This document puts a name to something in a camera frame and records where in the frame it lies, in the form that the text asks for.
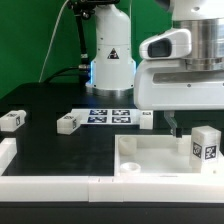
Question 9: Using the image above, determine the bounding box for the black cable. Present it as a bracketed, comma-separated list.
[42, 66, 84, 84]

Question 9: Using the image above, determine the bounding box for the white U-shaped fence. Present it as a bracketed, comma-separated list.
[0, 138, 224, 203]

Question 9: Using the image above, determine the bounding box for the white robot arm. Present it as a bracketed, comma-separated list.
[86, 0, 224, 116]

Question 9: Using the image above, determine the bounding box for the white square tabletop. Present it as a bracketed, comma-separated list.
[114, 135, 224, 176]

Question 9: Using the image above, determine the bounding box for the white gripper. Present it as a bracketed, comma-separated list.
[134, 60, 224, 138]

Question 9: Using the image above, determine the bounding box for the tag marker sheet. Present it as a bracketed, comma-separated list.
[72, 109, 140, 125]

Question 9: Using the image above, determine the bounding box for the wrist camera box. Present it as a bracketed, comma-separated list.
[139, 28, 192, 60]

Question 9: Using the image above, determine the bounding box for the white cable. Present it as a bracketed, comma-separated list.
[38, 3, 71, 84]

